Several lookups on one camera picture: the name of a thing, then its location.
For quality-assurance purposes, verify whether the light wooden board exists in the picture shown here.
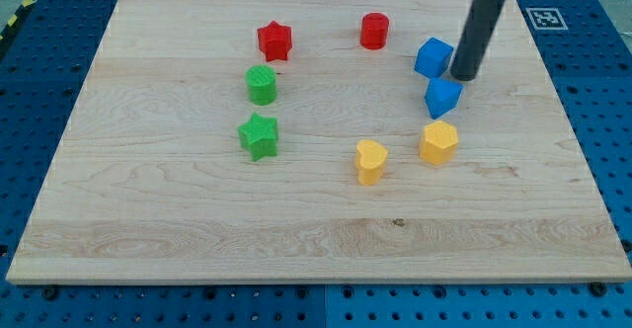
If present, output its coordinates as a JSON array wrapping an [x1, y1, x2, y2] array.
[[7, 0, 631, 285]]

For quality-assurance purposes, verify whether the green star block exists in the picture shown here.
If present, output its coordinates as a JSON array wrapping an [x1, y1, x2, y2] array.
[[237, 113, 278, 161]]

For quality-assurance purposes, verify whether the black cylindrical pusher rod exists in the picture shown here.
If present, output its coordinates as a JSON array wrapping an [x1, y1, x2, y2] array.
[[450, 0, 506, 81]]

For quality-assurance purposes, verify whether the red star block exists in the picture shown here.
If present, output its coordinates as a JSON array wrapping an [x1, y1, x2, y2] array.
[[257, 21, 292, 61]]

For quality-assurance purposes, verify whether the blue cube block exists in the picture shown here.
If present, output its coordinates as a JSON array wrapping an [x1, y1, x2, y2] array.
[[414, 38, 453, 78]]

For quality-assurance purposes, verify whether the yellow hexagon block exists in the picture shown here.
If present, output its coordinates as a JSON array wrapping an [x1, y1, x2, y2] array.
[[419, 121, 459, 165]]

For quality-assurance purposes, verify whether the yellow heart block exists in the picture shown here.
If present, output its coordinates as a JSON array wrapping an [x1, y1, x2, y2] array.
[[355, 139, 388, 186]]

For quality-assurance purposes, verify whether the red cylinder block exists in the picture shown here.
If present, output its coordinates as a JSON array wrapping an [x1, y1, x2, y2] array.
[[359, 12, 390, 50]]

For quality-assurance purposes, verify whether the blue triangular block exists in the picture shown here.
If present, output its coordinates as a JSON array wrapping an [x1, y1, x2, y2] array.
[[425, 78, 463, 120]]

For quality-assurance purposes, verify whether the green cylinder block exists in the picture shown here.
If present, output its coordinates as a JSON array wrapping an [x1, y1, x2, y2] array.
[[245, 65, 277, 106]]

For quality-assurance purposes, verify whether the white fiducial marker tag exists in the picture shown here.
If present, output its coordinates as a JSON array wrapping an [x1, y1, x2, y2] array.
[[526, 7, 568, 31]]

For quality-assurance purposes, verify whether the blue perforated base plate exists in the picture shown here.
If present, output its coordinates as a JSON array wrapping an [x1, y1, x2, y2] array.
[[1, 0, 631, 327]]

